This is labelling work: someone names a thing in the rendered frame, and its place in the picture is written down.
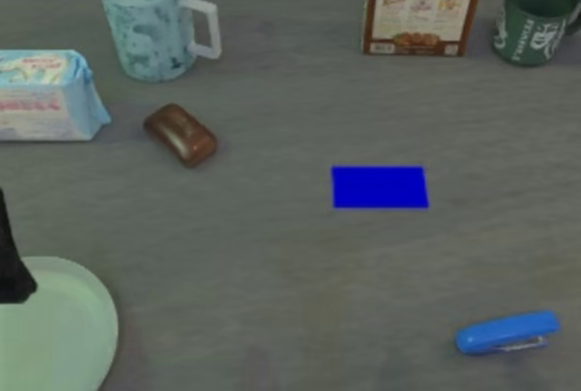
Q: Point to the dark green printed mug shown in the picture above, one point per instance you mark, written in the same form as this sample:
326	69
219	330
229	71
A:
531	23

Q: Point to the pale green plate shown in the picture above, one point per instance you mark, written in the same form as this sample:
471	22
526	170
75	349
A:
54	332

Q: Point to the brown snack box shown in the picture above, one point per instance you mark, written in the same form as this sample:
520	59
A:
422	5

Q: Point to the brown chocolate bar wrapper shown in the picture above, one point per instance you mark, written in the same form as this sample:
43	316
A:
180	135

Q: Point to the light blue patterned mug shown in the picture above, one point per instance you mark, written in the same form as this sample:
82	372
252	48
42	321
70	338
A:
145	23

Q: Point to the blue rectangle card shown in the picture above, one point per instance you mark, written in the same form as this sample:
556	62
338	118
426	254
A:
379	187

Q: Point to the blue stapler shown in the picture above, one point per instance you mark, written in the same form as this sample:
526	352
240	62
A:
504	331

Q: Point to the blue white tissue pack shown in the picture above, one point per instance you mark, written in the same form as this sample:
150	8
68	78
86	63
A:
43	96

